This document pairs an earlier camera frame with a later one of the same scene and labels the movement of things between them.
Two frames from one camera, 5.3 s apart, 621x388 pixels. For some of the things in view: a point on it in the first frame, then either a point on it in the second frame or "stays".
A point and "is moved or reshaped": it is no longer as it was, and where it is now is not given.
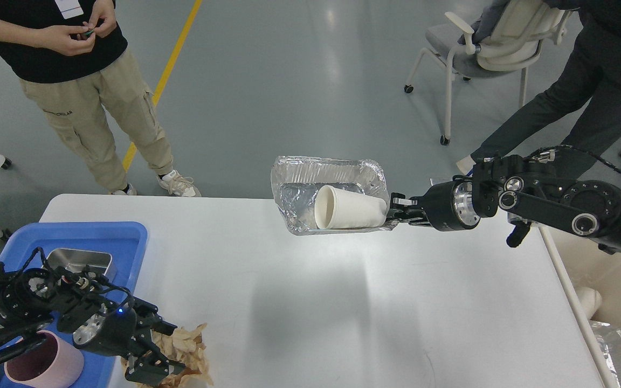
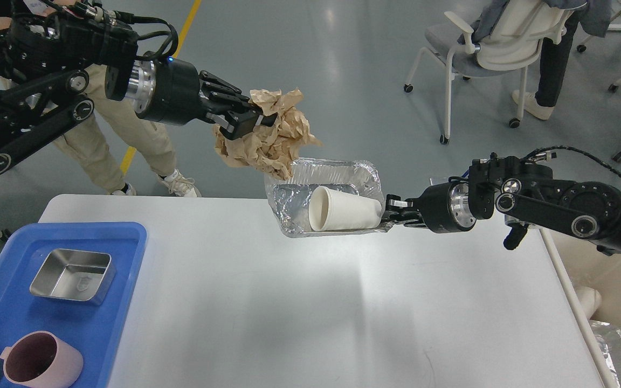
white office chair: (511, 42) stays
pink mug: (53, 362) stays
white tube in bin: (590, 299) stays
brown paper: (184, 346) to (272, 147)
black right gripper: (450, 206) stays
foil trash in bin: (620, 354) stays
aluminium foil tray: (296, 182) is moved or reshaped
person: (612, 77) to (554, 56)
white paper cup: (335, 208) stays
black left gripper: (116, 331) to (169, 91)
